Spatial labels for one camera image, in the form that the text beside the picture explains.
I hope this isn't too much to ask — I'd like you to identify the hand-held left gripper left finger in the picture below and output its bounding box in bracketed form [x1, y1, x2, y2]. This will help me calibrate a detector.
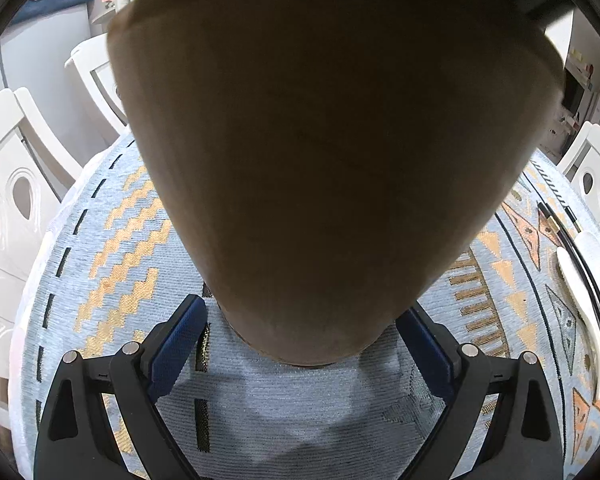
[34, 294, 208, 480]

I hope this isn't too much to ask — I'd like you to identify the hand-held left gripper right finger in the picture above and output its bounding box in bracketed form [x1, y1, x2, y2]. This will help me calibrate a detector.
[395, 302, 565, 480]

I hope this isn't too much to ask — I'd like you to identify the white ceramic spoon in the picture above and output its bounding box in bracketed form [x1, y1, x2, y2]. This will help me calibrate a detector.
[555, 230, 600, 403]

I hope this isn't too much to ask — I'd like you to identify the black chopstick with gold band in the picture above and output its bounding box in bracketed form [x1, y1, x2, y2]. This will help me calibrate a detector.
[536, 201, 600, 356]
[542, 207, 600, 367]

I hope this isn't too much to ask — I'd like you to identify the wooden utensil holder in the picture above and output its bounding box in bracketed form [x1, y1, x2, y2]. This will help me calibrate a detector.
[106, 0, 566, 367]

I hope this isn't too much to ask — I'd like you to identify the blue patterned table runner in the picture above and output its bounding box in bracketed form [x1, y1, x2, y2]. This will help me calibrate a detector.
[32, 135, 600, 480]

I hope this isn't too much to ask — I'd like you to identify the white dining chair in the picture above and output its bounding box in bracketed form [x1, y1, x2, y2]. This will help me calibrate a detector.
[64, 34, 131, 133]
[0, 87, 83, 428]
[557, 121, 600, 248]

